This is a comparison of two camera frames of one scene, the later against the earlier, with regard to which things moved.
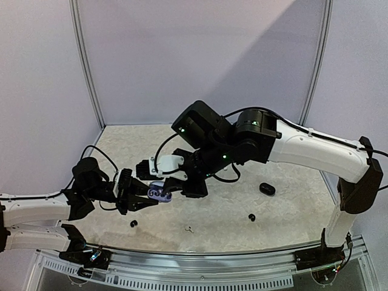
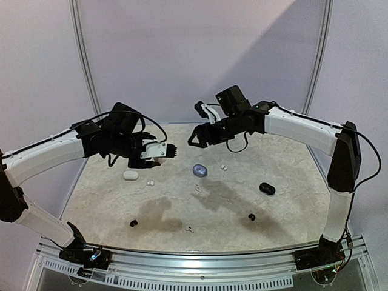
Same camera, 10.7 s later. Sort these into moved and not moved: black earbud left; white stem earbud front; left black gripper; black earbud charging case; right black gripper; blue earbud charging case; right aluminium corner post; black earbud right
Moved: left black gripper; right black gripper; blue earbud charging case
Not moved: right aluminium corner post; white stem earbud front; black earbud right; black earbud left; black earbud charging case
